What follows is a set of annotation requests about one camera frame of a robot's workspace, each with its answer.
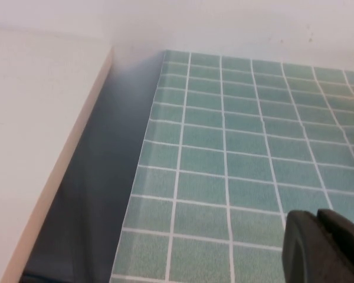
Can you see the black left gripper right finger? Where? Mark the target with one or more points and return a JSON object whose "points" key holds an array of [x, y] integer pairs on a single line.
{"points": [[348, 253]]}

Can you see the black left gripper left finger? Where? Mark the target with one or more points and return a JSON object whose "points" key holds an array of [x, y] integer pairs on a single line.
{"points": [[304, 253]]}

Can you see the teal tile-pattern table mat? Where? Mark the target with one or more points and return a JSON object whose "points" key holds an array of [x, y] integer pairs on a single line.
{"points": [[224, 147]]}

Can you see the white panel beige edge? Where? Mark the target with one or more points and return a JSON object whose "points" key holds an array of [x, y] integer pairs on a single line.
{"points": [[32, 118]]}

